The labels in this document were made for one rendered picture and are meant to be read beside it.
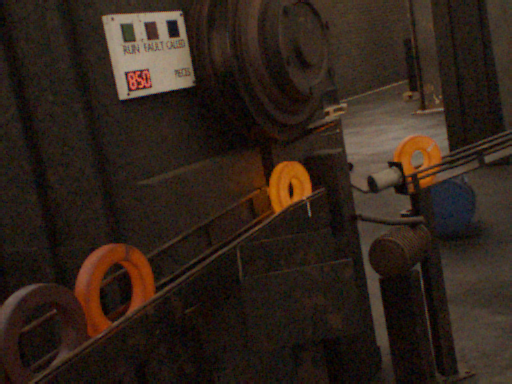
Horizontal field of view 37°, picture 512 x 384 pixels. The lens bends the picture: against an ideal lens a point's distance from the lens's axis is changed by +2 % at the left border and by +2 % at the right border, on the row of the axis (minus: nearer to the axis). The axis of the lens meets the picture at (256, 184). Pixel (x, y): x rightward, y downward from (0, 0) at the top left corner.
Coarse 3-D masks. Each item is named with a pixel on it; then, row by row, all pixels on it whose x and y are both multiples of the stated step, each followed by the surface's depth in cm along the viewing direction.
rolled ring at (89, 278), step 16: (96, 256) 143; (112, 256) 145; (128, 256) 149; (144, 256) 153; (80, 272) 142; (96, 272) 141; (144, 272) 152; (80, 288) 140; (96, 288) 141; (144, 288) 152; (96, 304) 141; (96, 320) 141
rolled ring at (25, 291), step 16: (32, 288) 130; (48, 288) 133; (64, 288) 136; (16, 304) 127; (32, 304) 130; (64, 304) 136; (80, 304) 139; (0, 320) 126; (16, 320) 127; (64, 320) 138; (80, 320) 138; (0, 336) 125; (16, 336) 127; (64, 336) 139; (80, 336) 138; (0, 352) 125; (16, 352) 127; (64, 352) 137; (16, 368) 127
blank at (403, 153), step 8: (408, 136) 237; (416, 136) 236; (424, 136) 237; (400, 144) 236; (408, 144) 235; (416, 144) 236; (424, 144) 237; (432, 144) 238; (400, 152) 234; (408, 152) 235; (424, 152) 239; (432, 152) 239; (440, 152) 240; (400, 160) 235; (408, 160) 236; (424, 160) 241; (432, 160) 239; (440, 160) 240; (408, 168) 236; (432, 176) 239
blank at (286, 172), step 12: (276, 168) 203; (288, 168) 203; (300, 168) 208; (276, 180) 200; (288, 180) 203; (300, 180) 207; (276, 192) 200; (288, 192) 202; (300, 192) 208; (276, 204) 201; (288, 204) 202
